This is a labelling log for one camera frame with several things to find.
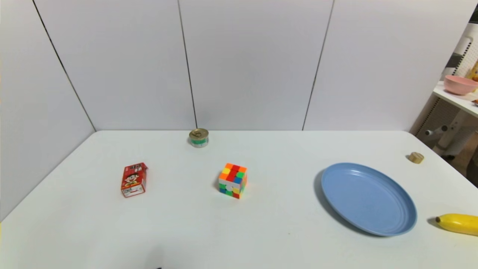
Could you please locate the gold lid tin can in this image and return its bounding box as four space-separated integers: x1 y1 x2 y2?
189 128 209 148

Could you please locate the blue plate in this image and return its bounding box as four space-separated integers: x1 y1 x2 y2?
321 162 418 237

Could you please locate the red milk carton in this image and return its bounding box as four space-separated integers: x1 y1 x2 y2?
120 162 149 198

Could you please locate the multicolour puzzle cube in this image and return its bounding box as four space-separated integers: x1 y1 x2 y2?
218 163 248 199

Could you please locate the yellow banana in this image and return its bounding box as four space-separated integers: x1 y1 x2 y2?
435 213 478 236

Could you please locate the white shelf table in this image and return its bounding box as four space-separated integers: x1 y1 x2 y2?
415 81 478 157

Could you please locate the pink bowl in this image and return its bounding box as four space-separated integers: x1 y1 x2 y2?
444 75 478 96

